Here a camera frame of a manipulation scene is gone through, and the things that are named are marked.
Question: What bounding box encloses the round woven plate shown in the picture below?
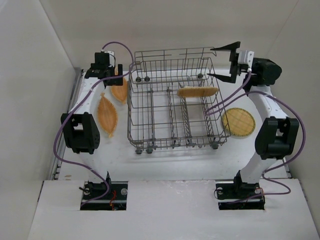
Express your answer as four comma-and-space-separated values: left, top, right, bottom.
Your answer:
177, 86, 219, 98
222, 107, 256, 137

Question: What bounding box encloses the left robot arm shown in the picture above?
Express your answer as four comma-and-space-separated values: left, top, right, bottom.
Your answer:
60, 50, 127, 170

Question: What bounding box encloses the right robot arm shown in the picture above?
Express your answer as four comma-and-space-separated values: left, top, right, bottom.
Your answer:
212, 41, 304, 199

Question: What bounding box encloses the far fish-shaped woven plate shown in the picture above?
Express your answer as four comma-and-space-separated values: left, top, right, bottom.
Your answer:
111, 77, 128, 104

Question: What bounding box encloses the fish-shaped woven plate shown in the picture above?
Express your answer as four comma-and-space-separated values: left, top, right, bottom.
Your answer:
111, 77, 128, 104
97, 92, 118, 138

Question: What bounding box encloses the near fish-shaped woven plate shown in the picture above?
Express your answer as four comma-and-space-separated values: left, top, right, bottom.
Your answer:
97, 92, 118, 138

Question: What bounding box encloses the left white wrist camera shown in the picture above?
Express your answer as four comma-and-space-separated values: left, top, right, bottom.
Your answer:
102, 50, 116, 67

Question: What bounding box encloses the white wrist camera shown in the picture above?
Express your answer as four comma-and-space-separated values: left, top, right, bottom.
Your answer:
237, 50, 255, 68
102, 50, 116, 67

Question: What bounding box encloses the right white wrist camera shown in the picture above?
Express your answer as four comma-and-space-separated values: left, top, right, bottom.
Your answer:
237, 50, 255, 68

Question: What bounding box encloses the grey wire dish rack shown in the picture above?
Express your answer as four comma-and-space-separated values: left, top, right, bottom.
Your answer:
127, 47, 229, 155

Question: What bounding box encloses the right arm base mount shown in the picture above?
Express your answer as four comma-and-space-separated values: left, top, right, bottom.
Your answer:
214, 180, 266, 211

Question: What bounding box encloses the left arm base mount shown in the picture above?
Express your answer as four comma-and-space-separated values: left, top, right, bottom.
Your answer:
79, 181, 129, 211

